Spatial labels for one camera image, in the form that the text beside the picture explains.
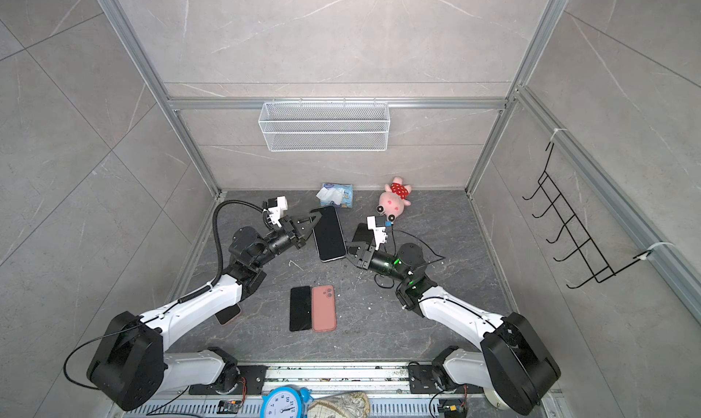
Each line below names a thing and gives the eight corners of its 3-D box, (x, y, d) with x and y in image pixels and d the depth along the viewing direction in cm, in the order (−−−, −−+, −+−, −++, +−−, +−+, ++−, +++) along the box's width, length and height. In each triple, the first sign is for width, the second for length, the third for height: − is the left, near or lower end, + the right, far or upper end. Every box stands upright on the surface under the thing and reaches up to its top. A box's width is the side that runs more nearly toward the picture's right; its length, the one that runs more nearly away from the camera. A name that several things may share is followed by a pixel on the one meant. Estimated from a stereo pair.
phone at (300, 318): (290, 331, 84) (289, 329, 82) (291, 290, 93) (290, 287, 91) (312, 328, 84) (311, 326, 83) (310, 287, 93) (309, 285, 92)
